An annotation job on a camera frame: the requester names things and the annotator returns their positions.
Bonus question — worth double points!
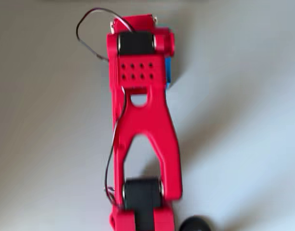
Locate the blue box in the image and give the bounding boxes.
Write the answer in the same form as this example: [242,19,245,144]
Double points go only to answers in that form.
[159,25,174,90]

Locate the black round object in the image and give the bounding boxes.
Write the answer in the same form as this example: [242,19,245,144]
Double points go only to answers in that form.
[179,215,211,231]

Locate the looped servo cable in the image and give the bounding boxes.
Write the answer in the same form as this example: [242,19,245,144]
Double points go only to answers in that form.
[76,7,135,62]

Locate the long thin servo cable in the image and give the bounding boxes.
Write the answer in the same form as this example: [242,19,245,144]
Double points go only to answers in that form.
[103,91,128,209]

